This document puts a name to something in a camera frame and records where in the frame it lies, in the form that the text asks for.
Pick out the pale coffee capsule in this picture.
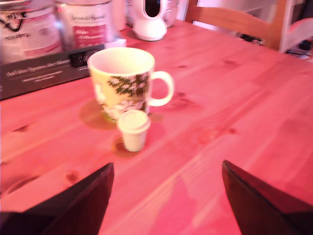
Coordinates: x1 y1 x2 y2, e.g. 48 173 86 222
116 109 151 152

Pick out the floral print mug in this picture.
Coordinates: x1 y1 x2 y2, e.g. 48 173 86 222
87 47 175 123

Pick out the dark cardboard can tray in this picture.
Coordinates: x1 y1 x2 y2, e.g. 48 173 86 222
0 38 128 101

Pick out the tin can script lettering label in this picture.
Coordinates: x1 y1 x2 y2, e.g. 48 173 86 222
55 0 120 51

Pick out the tin can black triangle mark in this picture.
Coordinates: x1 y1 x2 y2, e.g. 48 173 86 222
0 0 63 66

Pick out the wooden chair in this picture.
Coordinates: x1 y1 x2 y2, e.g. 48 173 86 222
184 0 288 51

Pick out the large clear water bottle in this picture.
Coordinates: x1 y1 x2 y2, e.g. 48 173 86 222
163 0 181 28

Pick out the white rack frame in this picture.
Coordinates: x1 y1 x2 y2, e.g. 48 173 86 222
278 0 313 59

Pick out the small white round camera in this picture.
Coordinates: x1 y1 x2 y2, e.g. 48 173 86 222
132 0 172 42

